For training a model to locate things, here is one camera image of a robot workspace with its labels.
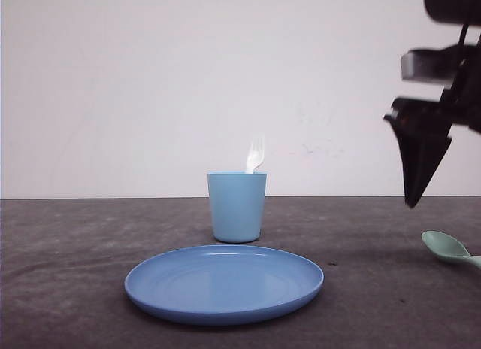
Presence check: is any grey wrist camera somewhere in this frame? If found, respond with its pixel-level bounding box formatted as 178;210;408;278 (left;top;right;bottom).
401;44;476;86

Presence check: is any mint green plastic spoon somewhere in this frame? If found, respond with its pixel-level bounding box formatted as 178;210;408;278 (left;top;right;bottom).
421;230;480;269

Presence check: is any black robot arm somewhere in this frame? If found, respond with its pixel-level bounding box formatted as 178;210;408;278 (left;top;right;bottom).
383;0;480;208

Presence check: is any blue plastic plate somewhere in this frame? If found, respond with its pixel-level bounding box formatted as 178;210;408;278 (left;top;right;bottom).
124;244;325;326

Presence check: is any white plastic fork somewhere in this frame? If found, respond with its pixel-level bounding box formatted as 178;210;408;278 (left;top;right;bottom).
245;136;265;174

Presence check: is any black braided cable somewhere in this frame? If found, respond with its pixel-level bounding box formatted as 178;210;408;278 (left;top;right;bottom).
457;22;471;49

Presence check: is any light blue plastic cup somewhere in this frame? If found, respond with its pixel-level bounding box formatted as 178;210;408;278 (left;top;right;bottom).
207;171;268;244

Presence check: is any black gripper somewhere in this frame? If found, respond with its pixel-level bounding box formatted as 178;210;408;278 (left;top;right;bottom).
383;23;480;208

